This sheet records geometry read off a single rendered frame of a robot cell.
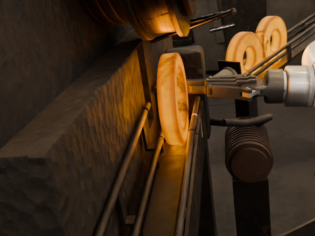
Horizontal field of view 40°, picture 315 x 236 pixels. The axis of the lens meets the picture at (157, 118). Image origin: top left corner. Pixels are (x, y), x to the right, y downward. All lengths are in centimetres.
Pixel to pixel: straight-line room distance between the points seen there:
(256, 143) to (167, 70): 45
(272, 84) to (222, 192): 110
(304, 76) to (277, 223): 93
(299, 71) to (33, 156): 65
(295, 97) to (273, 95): 5
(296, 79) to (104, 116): 47
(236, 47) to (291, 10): 225
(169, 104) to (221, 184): 127
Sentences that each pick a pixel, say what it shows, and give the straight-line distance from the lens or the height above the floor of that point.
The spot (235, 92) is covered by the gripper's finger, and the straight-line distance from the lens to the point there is 91.
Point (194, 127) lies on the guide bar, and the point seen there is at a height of 71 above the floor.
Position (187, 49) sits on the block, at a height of 80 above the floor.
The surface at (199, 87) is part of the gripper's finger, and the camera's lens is 94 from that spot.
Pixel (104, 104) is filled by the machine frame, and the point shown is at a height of 85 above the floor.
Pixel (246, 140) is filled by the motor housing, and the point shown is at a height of 53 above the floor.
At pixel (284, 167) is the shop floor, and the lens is 214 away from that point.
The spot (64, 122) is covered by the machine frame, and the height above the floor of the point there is 87.
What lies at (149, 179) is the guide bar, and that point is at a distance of 70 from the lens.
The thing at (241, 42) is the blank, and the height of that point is 76.
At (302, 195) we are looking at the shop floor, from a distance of 194.
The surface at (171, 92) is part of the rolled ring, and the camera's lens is 78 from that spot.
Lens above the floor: 103
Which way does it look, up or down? 21 degrees down
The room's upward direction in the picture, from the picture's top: 8 degrees counter-clockwise
